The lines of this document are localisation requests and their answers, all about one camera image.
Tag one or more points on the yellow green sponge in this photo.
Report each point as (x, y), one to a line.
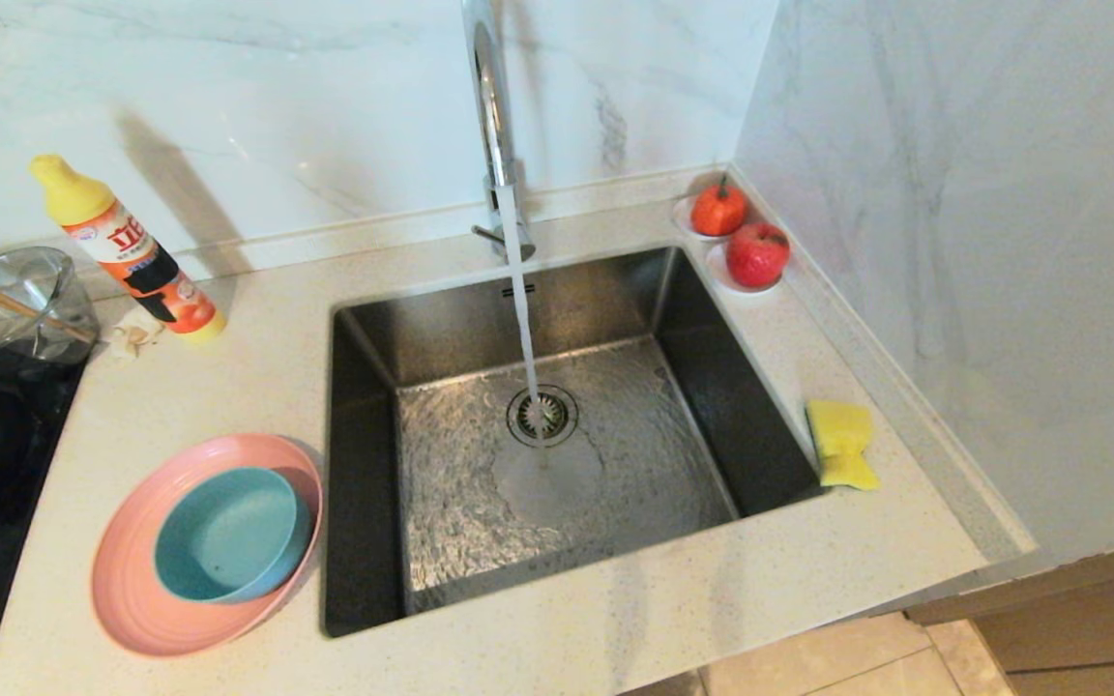
(842, 430)

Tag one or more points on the yellow-capped dish soap bottle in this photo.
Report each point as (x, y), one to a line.
(131, 256)

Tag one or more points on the metal sink drain strainer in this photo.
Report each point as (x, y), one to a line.
(565, 418)

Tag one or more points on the stainless steel sink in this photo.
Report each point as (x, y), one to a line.
(634, 483)

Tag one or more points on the small white dish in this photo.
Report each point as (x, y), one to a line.
(717, 271)
(683, 220)

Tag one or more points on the orange red tomato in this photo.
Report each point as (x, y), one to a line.
(719, 208)

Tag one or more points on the red apple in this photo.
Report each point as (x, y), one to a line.
(758, 253)

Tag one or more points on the chrome faucet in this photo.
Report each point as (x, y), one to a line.
(489, 116)

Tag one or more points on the teal bowl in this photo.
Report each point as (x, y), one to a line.
(228, 536)

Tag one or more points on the crumpled white paper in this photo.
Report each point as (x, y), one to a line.
(136, 333)

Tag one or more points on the pink plate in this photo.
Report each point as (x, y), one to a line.
(131, 580)

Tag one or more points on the clear glass bowl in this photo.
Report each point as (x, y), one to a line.
(44, 280)

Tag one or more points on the light wooden cabinet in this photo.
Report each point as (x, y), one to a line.
(1079, 628)

